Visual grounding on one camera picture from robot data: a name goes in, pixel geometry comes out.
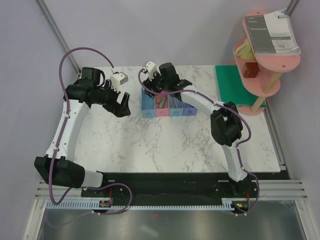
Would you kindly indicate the brown box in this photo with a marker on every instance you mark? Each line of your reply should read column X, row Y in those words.
column 250, row 69

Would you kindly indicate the setup guide booklet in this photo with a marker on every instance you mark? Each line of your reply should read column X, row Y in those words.
column 259, row 35

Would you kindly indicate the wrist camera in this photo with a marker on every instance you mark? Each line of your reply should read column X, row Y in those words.
column 118, row 79
column 150, row 68

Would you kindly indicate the light blue bin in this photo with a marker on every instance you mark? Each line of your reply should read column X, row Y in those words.
column 148, row 109

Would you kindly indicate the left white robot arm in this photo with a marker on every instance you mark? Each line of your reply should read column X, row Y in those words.
column 57, row 166

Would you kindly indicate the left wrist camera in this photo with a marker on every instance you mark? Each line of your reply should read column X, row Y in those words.
column 118, row 79

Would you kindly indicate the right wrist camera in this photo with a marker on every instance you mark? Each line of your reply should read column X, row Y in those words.
column 150, row 68

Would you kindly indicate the purple bin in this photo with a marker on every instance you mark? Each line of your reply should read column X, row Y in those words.
column 189, row 110

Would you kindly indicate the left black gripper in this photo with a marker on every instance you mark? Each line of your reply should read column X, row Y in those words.
column 119, row 110

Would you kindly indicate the pink bin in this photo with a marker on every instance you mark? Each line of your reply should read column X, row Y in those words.
column 162, row 112

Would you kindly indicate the pink tiered shelf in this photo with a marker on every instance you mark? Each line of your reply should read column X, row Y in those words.
column 267, row 82

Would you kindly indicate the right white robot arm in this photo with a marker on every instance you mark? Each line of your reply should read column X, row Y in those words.
column 226, row 124

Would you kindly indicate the spiral notebook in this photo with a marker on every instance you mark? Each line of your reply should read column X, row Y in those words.
column 281, row 33

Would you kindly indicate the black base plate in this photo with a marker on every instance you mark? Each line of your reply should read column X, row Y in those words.
column 167, row 188

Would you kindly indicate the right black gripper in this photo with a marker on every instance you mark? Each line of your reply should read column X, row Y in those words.
column 149, row 85

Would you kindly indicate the medium blue bin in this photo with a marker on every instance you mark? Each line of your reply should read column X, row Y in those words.
column 176, row 108

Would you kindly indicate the green cutting mat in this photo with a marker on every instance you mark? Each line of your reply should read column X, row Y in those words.
column 230, row 86

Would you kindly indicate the pink highlighter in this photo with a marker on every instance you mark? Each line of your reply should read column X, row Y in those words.
column 177, row 105

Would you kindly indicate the green highlighter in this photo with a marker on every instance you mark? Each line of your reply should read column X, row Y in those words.
column 172, row 103
column 162, row 103

